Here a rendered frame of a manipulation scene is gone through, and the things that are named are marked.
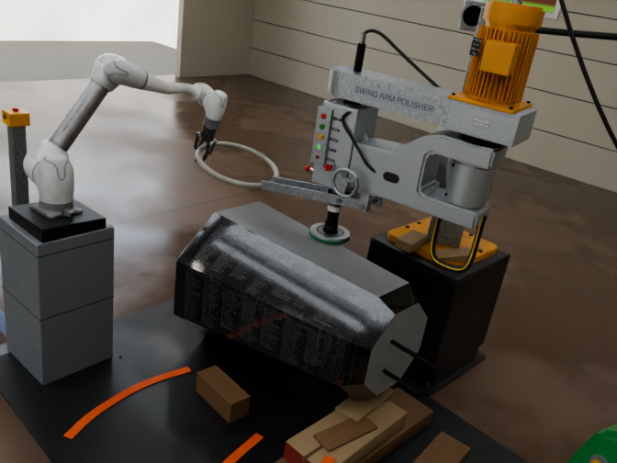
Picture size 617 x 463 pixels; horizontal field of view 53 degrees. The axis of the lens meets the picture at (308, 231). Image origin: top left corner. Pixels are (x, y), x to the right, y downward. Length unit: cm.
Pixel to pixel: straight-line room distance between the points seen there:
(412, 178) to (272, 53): 893
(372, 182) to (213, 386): 129
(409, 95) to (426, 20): 688
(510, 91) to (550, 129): 619
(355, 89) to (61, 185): 145
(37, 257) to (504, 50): 220
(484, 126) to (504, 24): 40
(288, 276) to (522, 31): 148
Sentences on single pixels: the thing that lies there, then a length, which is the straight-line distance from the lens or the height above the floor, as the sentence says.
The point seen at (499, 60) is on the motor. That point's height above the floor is 189.
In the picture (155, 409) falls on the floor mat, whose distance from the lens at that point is 326.
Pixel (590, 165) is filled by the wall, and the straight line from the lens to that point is 874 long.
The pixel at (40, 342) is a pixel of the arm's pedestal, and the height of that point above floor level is 27.
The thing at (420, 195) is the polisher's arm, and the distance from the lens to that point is 286.
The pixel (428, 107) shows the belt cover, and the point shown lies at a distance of 275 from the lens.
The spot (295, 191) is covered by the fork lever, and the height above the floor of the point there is 102.
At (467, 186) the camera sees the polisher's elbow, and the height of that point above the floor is 134.
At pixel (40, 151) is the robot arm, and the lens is 331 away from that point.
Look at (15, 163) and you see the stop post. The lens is 416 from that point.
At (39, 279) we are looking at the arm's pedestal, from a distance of 312.
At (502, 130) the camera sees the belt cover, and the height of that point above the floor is 162.
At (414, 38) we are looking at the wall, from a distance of 973.
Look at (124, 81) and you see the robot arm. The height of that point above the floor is 148.
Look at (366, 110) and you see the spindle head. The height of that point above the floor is 153.
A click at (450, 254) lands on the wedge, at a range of 340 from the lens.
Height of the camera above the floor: 215
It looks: 24 degrees down
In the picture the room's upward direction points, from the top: 9 degrees clockwise
